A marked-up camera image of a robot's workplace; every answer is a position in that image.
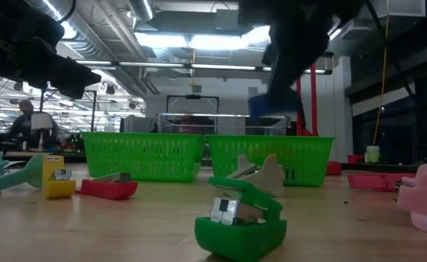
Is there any red stapler with silver top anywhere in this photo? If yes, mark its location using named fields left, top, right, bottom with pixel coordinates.
left=75, top=172, right=139, bottom=201

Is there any green stapler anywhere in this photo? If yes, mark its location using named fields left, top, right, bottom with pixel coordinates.
left=193, top=176, right=288, bottom=262

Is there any pink staple remover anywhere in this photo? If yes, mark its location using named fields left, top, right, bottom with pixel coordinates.
left=394, top=163, right=427, bottom=234

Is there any black aluminium table frame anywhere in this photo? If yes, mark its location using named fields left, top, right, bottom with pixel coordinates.
left=0, top=151, right=423, bottom=175

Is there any left arm's gripper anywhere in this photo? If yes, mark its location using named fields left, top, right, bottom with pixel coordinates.
left=0, top=0, right=103, bottom=100

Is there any small red box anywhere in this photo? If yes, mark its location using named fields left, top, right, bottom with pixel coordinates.
left=346, top=154, right=367, bottom=165

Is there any teal staple remover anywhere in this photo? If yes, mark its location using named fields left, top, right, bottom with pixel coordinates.
left=0, top=151, right=46, bottom=196

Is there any white plastic cup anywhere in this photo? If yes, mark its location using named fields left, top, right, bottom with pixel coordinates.
left=364, top=145, right=381, bottom=164

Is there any yellow extension cable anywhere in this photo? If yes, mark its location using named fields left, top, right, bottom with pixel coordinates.
left=371, top=0, right=391, bottom=147

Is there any yellow stapler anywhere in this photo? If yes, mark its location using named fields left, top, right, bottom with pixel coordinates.
left=41, top=154, right=78, bottom=199

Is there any grey staple remover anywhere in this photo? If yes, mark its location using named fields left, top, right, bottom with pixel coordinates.
left=226, top=153, right=287, bottom=198

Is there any clear plastic container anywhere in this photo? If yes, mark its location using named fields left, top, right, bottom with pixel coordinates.
left=156, top=111, right=292, bottom=137

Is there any green plastic basket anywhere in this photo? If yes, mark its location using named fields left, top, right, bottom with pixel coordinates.
left=81, top=131, right=207, bottom=183
left=204, top=134, right=336, bottom=188

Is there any blue tape roll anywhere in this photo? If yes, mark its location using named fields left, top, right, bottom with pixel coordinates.
left=248, top=92, right=303, bottom=118

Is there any red desk lamp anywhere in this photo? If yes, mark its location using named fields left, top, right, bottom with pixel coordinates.
left=295, top=62, right=343, bottom=177

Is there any person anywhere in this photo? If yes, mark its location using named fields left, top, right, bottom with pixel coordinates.
left=8, top=99, right=60, bottom=151
left=178, top=111, right=201, bottom=135

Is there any black background rig frame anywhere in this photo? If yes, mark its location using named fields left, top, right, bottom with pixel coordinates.
left=39, top=89, right=98, bottom=148
left=166, top=94, right=220, bottom=136

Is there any slim red stapler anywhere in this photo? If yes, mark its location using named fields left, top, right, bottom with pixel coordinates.
left=346, top=172, right=416, bottom=193

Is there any right arm's gripper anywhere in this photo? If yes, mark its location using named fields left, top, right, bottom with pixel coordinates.
left=238, top=0, right=345, bottom=108

